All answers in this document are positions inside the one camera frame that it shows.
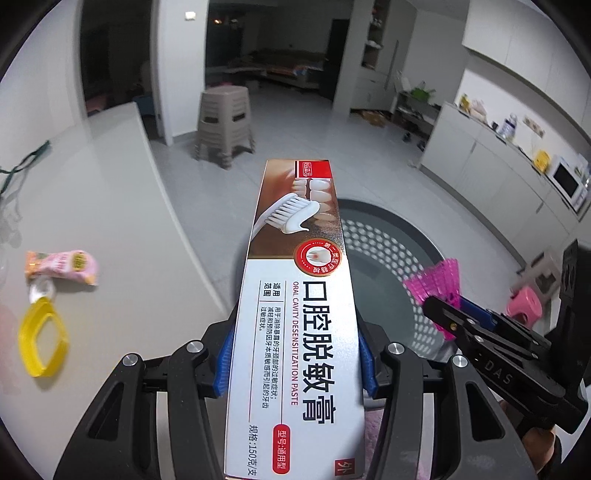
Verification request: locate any small pink plastic stool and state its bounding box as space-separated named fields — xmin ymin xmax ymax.
xmin=505 ymin=286 xmax=546 ymax=328

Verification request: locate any white counter cabinet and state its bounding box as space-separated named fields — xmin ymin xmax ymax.
xmin=418 ymin=102 xmax=591 ymax=259

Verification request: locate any small beige plastic stool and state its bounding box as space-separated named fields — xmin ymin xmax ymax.
xmin=510 ymin=249 xmax=561 ymax=301

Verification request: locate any white wall cabinet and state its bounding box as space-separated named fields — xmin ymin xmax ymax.
xmin=462 ymin=0 xmax=561 ymax=81

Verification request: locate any shoe rack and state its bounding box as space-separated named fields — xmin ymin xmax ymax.
xmin=394 ymin=90 xmax=441 ymax=139

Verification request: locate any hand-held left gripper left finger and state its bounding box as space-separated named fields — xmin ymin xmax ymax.
xmin=54 ymin=318 xmax=241 ymax=480

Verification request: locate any tall white shelf cabinet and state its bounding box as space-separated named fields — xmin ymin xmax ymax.
xmin=358 ymin=0 xmax=416 ymax=112

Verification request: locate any low coffee table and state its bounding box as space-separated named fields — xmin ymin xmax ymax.
xmin=208 ymin=65 xmax=269 ymax=86

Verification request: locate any dark sofa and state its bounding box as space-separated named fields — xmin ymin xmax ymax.
xmin=240 ymin=48 xmax=333 ymax=90

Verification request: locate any grey perforated laundry basket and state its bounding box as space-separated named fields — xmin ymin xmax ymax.
xmin=228 ymin=198 xmax=465 ymax=370

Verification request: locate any person's right hand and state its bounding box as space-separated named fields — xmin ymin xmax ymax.
xmin=521 ymin=425 xmax=563 ymax=480

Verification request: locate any green cable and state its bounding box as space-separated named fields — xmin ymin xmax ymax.
xmin=0 ymin=141 xmax=51 ymax=192

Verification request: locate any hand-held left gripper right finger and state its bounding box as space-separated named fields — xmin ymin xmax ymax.
xmin=358 ymin=318 xmax=539 ymax=480

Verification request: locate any white microwave oven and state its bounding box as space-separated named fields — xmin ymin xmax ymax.
xmin=546 ymin=154 xmax=589 ymax=213

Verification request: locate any pink snack packet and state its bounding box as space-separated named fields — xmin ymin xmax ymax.
xmin=25 ymin=249 xmax=100 ymax=287

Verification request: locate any yellow plastic lid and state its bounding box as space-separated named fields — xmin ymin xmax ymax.
xmin=17 ymin=298 xmax=71 ymax=379

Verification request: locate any pink ribbed plastic bottle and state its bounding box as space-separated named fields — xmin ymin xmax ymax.
xmin=403 ymin=258 xmax=462 ymax=342

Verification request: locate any stack of beige plastic stools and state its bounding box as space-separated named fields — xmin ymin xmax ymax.
xmin=194 ymin=85 xmax=256 ymax=169

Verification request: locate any pink fluffy rug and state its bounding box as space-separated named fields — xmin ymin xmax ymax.
xmin=364 ymin=404 xmax=394 ymax=467

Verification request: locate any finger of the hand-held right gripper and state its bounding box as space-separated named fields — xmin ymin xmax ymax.
xmin=424 ymin=295 xmax=483 ymax=356
xmin=462 ymin=298 xmax=552 ymax=347

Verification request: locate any red white toothpaste box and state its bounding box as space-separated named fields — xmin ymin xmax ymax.
xmin=222 ymin=159 xmax=365 ymax=480

